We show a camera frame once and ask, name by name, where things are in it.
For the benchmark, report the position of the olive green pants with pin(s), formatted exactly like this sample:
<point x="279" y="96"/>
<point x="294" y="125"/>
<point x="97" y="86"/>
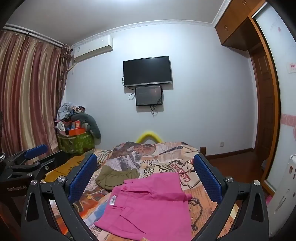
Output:
<point x="113" y="177"/>

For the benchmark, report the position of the white appliance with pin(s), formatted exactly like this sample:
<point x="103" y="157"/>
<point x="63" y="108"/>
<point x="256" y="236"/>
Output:
<point x="284" y="190"/>

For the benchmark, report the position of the white wall socket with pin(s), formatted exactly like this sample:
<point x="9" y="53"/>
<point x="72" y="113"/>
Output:
<point x="221" y="144"/>

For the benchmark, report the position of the printed blanket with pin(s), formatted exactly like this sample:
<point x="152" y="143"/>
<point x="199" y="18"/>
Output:
<point x="161" y="151"/>

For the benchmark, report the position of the curtain rail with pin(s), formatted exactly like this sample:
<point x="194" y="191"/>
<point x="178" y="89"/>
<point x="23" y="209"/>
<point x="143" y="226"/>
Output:
<point x="34" y="34"/>

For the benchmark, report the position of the orange box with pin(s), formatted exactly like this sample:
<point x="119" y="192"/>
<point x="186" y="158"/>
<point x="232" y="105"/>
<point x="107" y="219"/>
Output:
<point x="75" y="132"/>

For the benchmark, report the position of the white air conditioner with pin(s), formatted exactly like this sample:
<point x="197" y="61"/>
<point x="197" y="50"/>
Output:
<point x="92" y="47"/>

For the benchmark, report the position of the wooden overhead cabinet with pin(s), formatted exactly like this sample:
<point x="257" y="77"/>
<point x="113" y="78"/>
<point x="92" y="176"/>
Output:
<point x="233" y="25"/>

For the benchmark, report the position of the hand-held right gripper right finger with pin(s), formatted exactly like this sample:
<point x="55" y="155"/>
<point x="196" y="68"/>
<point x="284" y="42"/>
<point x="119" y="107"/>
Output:
<point x="206" y="178"/>

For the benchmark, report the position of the striped brown curtain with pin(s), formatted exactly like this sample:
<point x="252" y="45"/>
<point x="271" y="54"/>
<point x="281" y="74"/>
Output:
<point x="27" y="92"/>

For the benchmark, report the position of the green storage bag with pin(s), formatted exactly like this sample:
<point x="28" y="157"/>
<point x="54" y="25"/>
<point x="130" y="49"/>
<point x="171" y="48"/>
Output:
<point x="74" y="143"/>

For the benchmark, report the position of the pink pants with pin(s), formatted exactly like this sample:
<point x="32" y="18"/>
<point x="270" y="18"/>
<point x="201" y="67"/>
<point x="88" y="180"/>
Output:
<point x="148" y="201"/>

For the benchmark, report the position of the wooden door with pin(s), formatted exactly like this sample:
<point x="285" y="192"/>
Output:
<point x="263" y="104"/>

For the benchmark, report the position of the small black wall panel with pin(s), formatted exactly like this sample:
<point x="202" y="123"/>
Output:
<point x="149" y="95"/>

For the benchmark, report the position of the pink wall sticker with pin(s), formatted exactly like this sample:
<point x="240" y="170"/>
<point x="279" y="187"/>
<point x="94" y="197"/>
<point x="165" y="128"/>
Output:
<point x="289" y="122"/>

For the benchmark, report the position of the wooden bed post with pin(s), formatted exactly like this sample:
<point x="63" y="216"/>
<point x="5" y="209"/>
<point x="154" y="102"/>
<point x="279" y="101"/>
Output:
<point x="202" y="150"/>

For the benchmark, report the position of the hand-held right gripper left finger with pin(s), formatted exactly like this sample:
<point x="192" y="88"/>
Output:
<point x="82" y="177"/>

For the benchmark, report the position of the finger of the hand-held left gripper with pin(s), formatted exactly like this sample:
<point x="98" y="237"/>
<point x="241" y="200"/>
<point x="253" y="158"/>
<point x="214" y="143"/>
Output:
<point x="36" y="150"/>
<point x="55" y="160"/>

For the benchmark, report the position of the grey plush pillow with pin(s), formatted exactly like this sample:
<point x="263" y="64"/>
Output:
<point x="92" y="125"/>

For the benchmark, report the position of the yellow wooden board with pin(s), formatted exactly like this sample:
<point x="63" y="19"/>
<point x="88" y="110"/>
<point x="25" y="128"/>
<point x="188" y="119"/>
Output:
<point x="69" y="164"/>

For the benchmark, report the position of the yellow foam hoop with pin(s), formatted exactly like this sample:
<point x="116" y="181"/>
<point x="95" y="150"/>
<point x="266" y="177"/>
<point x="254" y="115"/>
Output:
<point x="149" y="134"/>

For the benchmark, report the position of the black wall television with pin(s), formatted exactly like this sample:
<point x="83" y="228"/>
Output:
<point x="147" y="70"/>

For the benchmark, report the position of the pile of clothes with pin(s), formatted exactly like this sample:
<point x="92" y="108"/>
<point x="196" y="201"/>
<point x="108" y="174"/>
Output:
<point x="67" y="111"/>

